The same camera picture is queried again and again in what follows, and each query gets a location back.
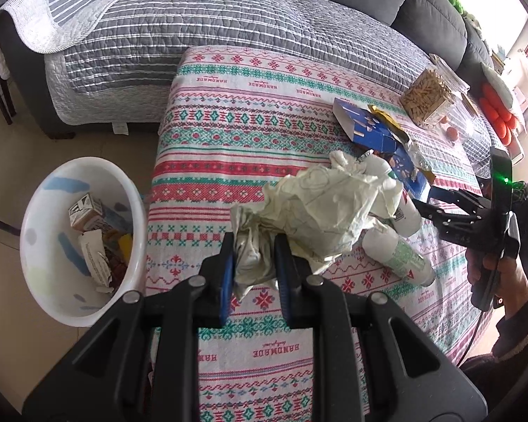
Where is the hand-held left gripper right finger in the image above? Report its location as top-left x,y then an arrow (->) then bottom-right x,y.
273,233 -> 489,422

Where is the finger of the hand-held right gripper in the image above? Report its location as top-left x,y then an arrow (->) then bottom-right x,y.
427,185 -> 494,212
411,198 -> 471,229

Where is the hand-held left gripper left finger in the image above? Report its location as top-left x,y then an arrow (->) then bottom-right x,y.
22,231 -> 236,422

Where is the white plastic bottle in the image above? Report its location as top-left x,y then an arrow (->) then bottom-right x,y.
365,156 -> 421,237
363,229 -> 436,286

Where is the white paper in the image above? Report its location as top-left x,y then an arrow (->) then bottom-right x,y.
230,150 -> 408,302

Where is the yellow sponge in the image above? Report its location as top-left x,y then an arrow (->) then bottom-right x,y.
119,235 -> 135,269

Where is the light blue milk carton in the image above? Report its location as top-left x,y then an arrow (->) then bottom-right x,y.
68,193 -> 133,234

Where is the white plastic bin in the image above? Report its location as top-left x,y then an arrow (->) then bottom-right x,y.
20,157 -> 147,328

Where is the person's right forearm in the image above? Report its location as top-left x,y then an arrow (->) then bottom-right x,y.
493,294 -> 528,359

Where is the person's right hand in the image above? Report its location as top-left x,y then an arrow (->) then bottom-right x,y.
466,250 -> 528,315

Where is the blue foil snack wrapper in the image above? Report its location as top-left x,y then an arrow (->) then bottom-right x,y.
389,143 -> 436,198

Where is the orange cushion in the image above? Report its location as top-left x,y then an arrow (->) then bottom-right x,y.
479,83 -> 517,146

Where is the yellow brown foil wrapper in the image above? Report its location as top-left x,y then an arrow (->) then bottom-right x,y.
367,104 -> 423,159

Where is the white pillow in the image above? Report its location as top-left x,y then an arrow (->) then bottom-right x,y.
479,62 -> 517,117

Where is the blue cardboard box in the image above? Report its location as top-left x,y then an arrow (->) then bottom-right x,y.
333,98 -> 406,150

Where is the torn white paper packaging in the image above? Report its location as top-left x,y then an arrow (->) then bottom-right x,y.
78,231 -> 115,293

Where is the patterned tablecloth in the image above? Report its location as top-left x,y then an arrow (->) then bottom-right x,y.
143,45 -> 511,422

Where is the grey striped quilt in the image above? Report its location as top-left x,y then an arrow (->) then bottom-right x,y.
0,0 -> 511,172

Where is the black cable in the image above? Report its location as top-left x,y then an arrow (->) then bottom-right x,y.
457,310 -> 489,365

